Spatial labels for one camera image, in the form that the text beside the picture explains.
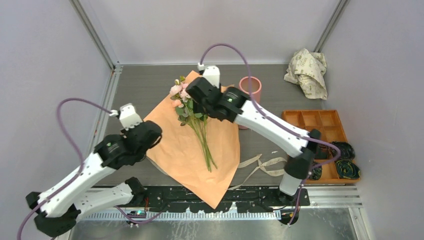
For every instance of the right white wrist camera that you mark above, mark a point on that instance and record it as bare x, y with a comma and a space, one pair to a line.
211, 73

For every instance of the pink cylindrical vase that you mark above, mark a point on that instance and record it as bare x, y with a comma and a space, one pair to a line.
251, 87

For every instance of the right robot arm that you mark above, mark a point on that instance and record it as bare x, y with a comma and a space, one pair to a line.
299, 144

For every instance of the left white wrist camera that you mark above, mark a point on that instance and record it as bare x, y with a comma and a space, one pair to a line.
127, 116

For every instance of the green orange flower bouquet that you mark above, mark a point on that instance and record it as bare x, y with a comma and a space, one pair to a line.
179, 153

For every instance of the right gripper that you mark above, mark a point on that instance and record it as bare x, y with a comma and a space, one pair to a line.
199, 105

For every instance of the crumpled printed paper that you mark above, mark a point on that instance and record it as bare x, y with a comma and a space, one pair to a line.
307, 69

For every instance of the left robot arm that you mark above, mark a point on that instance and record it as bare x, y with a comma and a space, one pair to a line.
61, 207

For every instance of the pink flowers with green stems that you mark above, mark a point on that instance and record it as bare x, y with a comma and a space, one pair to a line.
184, 107

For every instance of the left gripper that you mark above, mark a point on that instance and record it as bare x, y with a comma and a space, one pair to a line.
127, 132

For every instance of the aluminium frame rail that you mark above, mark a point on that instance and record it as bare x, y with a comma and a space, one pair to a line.
100, 117

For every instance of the orange compartment tray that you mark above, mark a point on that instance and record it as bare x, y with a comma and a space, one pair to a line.
331, 129

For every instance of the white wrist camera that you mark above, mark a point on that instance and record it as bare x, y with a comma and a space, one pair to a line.
211, 73
127, 116

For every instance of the dark patterned rolled tie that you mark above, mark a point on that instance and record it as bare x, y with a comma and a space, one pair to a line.
316, 173
347, 152
322, 152
347, 170

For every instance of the cream printed ribbon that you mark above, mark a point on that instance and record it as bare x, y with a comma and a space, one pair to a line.
261, 166

